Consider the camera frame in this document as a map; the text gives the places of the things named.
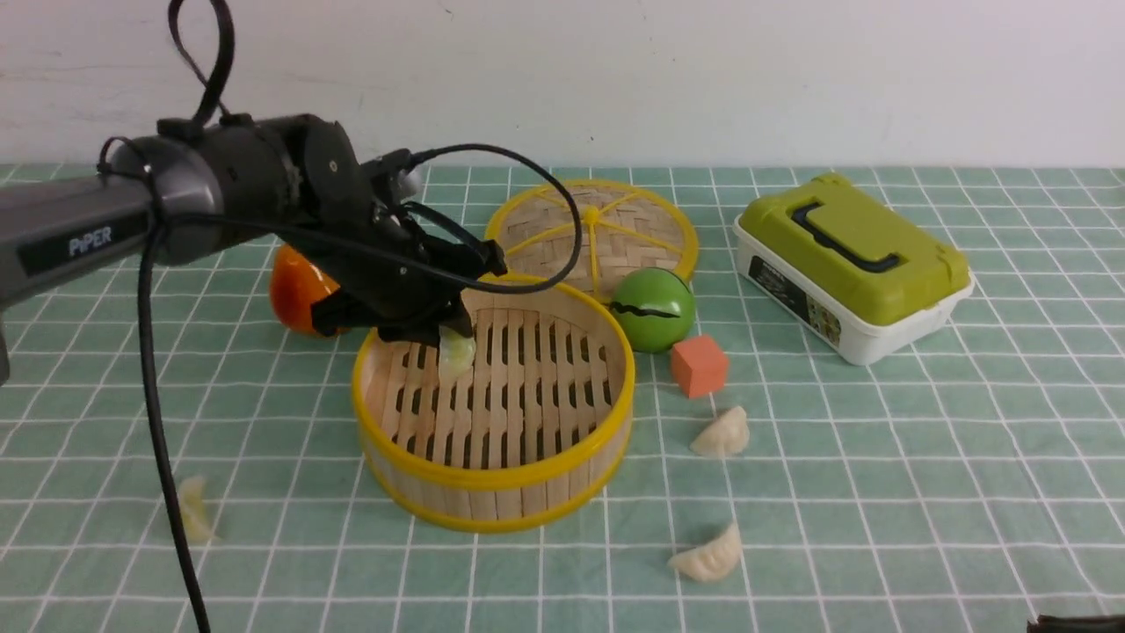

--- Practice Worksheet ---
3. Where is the orange toy pear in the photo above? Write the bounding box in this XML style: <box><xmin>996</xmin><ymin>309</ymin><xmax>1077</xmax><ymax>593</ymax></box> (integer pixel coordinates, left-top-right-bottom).
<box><xmin>269</xmin><ymin>244</ymin><xmax>340</xmax><ymax>338</ymax></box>

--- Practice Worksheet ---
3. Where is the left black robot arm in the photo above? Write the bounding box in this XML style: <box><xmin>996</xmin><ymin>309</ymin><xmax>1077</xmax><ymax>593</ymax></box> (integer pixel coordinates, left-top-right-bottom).
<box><xmin>1</xmin><ymin>114</ymin><xmax>507</xmax><ymax>347</ymax></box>

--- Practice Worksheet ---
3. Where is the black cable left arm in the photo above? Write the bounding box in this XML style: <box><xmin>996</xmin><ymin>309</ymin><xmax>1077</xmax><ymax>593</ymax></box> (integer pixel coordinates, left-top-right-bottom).
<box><xmin>95</xmin><ymin>0</ymin><xmax>584</xmax><ymax>633</ymax></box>

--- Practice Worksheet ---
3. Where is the green toy ball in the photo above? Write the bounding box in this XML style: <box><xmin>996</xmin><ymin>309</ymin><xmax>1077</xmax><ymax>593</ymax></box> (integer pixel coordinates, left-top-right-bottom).
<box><xmin>606</xmin><ymin>266</ymin><xmax>696</xmax><ymax>353</ymax></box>

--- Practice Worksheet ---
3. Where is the pale green dumpling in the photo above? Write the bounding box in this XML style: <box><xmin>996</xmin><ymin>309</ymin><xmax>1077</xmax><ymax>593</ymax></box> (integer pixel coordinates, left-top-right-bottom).
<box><xmin>438</xmin><ymin>327</ymin><xmax>475</xmax><ymax>385</ymax></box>

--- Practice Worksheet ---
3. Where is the bamboo steamer lid yellow rim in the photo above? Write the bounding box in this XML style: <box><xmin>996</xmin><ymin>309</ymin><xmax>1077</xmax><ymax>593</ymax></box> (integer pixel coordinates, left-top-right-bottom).
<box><xmin>483</xmin><ymin>179</ymin><xmax>700</xmax><ymax>302</ymax></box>

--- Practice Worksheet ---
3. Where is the green lid white storage box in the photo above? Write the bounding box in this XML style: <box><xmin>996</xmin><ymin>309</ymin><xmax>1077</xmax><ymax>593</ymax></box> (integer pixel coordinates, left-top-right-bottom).
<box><xmin>732</xmin><ymin>172</ymin><xmax>977</xmax><ymax>367</ymax></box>

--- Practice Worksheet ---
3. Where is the bamboo steamer tray yellow rim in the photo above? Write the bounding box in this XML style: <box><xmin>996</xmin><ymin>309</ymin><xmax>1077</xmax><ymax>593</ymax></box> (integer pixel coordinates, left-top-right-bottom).
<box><xmin>351</xmin><ymin>284</ymin><xmax>636</xmax><ymax>533</ymax></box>

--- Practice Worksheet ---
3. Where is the green checkered tablecloth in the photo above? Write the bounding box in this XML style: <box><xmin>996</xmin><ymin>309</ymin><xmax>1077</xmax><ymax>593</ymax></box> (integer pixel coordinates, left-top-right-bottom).
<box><xmin>0</xmin><ymin>164</ymin><xmax>1125</xmax><ymax>633</ymax></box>

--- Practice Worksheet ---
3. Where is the orange cube block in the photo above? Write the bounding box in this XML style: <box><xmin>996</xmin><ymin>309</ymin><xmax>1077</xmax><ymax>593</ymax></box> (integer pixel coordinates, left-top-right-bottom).
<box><xmin>671</xmin><ymin>335</ymin><xmax>729</xmax><ymax>399</ymax></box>

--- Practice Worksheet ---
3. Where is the white dumpling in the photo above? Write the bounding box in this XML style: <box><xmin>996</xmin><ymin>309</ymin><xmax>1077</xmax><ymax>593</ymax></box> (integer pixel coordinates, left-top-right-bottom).
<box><xmin>177</xmin><ymin>474</ymin><xmax>216</xmax><ymax>545</ymax></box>
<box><xmin>667</xmin><ymin>522</ymin><xmax>744</xmax><ymax>584</ymax></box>
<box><xmin>689</xmin><ymin>405</ymin><xmax>752</xmax><ymax>458</ymax></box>

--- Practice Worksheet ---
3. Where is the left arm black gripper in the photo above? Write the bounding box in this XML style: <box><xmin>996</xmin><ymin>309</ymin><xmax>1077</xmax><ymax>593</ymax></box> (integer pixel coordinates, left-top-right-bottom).
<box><xmin>293</xmin><ymin>120</ymin><xmax>509</xmax><ymax>346</ymax></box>

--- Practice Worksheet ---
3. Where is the white dumpling front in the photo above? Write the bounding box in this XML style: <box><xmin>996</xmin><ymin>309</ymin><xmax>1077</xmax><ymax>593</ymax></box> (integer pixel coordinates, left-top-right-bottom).
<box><xmin>667</xmin><ymin>522</ymin><xmax>744</xmax><ymax>584</ymax></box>

